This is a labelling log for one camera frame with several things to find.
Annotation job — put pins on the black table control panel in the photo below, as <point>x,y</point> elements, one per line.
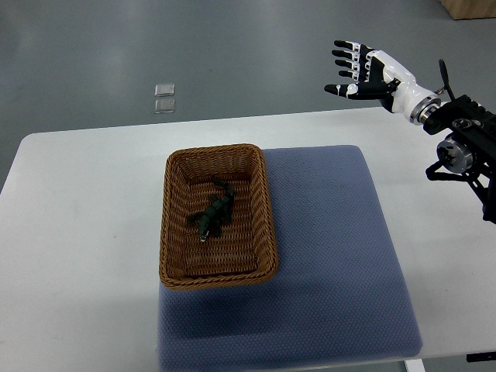
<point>481,357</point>

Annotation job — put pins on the blue grey fabric mat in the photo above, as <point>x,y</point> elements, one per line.
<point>339,295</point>

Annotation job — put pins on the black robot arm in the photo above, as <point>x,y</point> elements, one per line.
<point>467,154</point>

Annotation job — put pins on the brown wicker basket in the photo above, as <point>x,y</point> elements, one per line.
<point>246,252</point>

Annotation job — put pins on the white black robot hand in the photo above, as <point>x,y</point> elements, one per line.
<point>375,75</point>

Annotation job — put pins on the wooden box corner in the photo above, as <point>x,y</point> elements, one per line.
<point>470,9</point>

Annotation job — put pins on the dark toy crocodile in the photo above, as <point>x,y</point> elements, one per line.
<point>218,212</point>

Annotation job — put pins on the clear floor plate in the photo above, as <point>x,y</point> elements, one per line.
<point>164,105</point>
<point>164,89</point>

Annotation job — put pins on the upper clear floor plate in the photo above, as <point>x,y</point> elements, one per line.
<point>164,89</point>

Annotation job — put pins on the lower clear floor plate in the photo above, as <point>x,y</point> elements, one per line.
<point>164,105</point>

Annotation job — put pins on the white table leg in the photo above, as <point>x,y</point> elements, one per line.
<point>415,365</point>

